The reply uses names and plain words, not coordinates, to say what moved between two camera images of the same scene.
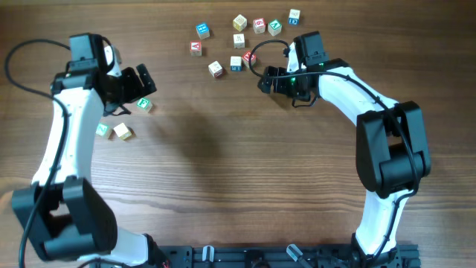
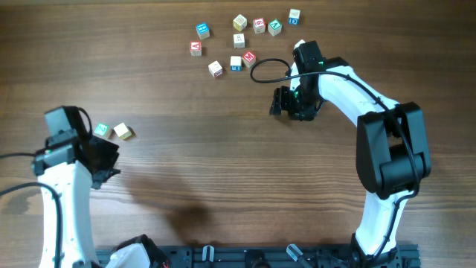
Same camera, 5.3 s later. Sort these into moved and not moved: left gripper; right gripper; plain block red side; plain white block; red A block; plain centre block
Moved: left gripper; right gripper
Not moved: plain white block; plain centre block; red A block; plain block red side
